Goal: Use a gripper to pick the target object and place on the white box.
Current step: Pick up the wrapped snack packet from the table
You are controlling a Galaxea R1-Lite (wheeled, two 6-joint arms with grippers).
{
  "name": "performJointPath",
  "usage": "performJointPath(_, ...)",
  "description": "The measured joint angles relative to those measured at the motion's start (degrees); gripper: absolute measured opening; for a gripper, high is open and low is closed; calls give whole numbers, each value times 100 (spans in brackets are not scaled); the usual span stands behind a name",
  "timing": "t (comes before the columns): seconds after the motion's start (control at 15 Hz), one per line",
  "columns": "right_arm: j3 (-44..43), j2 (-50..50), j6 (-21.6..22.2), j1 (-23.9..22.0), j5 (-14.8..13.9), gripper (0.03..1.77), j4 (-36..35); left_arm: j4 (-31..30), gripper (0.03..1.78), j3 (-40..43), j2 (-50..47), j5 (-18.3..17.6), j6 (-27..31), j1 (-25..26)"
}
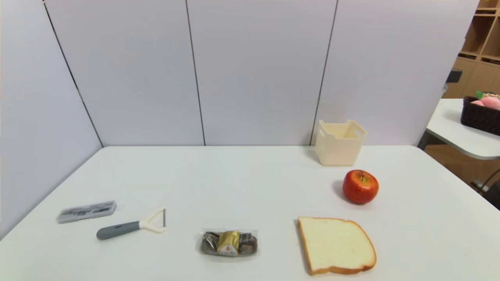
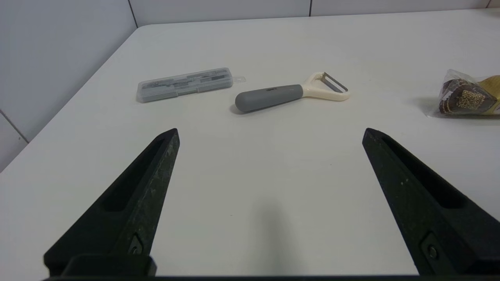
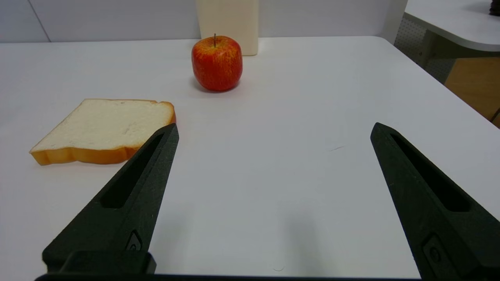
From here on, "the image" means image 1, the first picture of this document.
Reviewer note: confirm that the clear chocolate pack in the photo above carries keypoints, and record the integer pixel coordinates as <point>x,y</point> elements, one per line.
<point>228,242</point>

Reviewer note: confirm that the cream plastic storage box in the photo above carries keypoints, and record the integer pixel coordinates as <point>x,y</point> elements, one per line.
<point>338,152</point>

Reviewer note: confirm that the red apple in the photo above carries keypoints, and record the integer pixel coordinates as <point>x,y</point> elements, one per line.
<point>360,188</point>

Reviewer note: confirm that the white bread slice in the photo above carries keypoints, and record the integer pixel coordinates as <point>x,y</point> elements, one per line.
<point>336,246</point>

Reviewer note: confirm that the clear plastic flat case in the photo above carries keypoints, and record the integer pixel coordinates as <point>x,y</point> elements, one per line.
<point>86,211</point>

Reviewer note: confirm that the white side table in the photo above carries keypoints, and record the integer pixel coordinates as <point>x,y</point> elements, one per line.
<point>453,128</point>

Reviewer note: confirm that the dark wicker basket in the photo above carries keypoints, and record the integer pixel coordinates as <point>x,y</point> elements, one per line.
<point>480,117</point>

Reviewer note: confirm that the green plush leaf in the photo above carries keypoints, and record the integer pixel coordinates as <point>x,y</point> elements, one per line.
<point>479,94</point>

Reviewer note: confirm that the wooden shelf cabinet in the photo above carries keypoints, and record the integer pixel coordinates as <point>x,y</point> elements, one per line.
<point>478,74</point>

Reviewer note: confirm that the pink plush peach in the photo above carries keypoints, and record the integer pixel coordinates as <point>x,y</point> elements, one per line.
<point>491,102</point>

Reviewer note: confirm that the black office chair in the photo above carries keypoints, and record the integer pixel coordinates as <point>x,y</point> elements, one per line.
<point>493,195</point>

